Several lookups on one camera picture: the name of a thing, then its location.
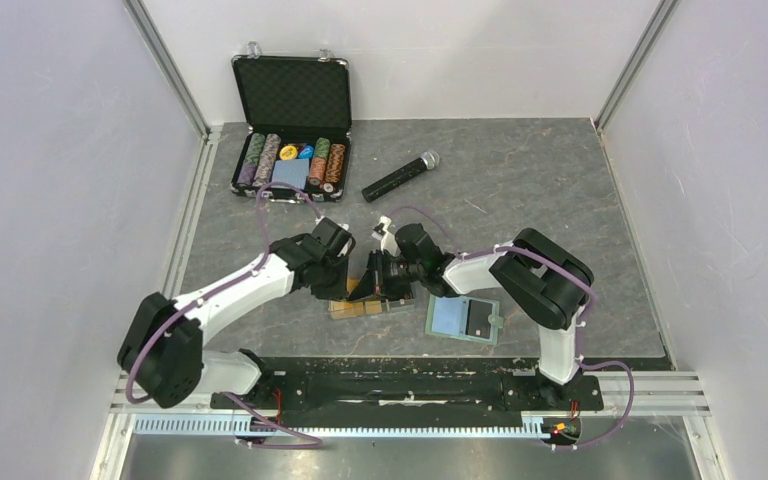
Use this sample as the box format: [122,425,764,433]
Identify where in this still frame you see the blue playing card deck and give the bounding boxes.
[272,159,310,190]

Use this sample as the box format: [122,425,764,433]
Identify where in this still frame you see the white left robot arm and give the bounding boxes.
[116,217,356,408]

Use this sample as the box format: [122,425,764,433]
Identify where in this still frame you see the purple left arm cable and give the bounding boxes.
[124,182,326,452]

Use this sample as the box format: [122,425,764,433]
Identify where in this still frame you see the clear acrylic card tray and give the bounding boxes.
[328,286,416,320]

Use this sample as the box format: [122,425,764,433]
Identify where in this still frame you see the green card holder wallet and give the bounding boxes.
[425,296,504,345]

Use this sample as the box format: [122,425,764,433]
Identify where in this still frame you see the black poker chip case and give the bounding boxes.
[230,41,352,203]

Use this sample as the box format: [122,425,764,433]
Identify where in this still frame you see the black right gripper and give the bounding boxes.
[349,250,425,304]

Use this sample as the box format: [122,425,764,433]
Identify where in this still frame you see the gold credit card stack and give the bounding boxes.
[364,301,386,315]

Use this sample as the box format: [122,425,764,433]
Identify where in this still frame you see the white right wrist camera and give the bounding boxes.
[371,215,399,256]

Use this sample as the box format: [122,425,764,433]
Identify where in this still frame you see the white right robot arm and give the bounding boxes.
[349,220,595,408]

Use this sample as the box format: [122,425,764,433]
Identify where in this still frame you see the orange credit card stack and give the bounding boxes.
[328,302,366,320]

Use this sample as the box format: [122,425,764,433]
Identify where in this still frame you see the black handheld microphone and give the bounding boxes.
[361,150,440,203]

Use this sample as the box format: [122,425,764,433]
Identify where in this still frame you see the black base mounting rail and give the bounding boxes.
[239,357,608,428]

